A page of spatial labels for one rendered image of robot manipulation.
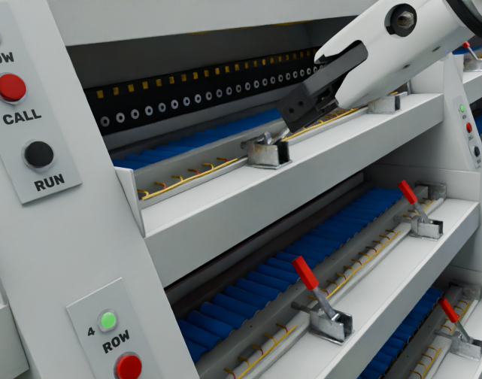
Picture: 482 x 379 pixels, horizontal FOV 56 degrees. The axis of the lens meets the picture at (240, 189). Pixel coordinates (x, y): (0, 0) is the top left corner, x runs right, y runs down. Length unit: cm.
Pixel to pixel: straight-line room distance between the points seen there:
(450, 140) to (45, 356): 70
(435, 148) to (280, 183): 45
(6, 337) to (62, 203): 8
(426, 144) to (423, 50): 53
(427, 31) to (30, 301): 29
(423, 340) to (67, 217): 59
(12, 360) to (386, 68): 29
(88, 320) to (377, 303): 35
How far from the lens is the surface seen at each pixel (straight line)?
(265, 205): 42
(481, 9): 32
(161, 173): 42
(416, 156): 86
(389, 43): 32
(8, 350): 30
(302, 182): 47
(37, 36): 34
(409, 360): 73
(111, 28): 38
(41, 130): 31
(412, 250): 67
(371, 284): 59
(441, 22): 32
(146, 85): 56
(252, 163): 46
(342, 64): 34
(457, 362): 78
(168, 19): 42
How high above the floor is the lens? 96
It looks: 5 degrees down
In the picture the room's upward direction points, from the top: 21 degrees counter-clockwise
